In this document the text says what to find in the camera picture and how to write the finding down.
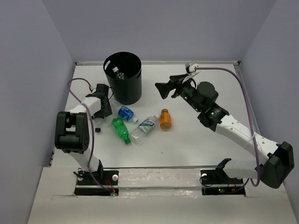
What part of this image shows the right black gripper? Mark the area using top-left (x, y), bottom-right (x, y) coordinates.
top-left (155, 73), bottom-right (202, 113)

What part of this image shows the clear bottle without label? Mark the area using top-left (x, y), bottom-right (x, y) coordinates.
top-left (112, 67), bottom-right (126, 79)

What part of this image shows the orange juice bottle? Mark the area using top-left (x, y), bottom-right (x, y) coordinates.
top-left (160, 109), bottom-right (172, 131)

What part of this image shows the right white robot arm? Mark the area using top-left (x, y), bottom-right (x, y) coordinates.
top-left (155, 74), bottom-right (294, 189)

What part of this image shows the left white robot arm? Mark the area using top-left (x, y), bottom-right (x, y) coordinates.
top-left (55, 84), bottom-right (112, 184)

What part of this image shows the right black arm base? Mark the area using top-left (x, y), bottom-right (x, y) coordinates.
top-left (199, 169), bottom-right (246, 196)

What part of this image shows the black cylindrical waste bin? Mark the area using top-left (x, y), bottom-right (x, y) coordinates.
top-left (103, 52), bottom-right (142, 105)

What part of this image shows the clear bottle blue label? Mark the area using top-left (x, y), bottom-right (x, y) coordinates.
top-left (110, 98), bottom-right (138, 123)

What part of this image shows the green plastic bottle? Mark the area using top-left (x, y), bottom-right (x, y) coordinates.
top-left (112, 117), bottom-right (131, 145)

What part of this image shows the clear bottle white green label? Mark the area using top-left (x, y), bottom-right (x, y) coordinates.
top-left (130, 115), bottom-right (157, 145)

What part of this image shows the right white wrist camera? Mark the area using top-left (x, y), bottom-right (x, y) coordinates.
top-left (183, 61), bottom-right (200, 83)

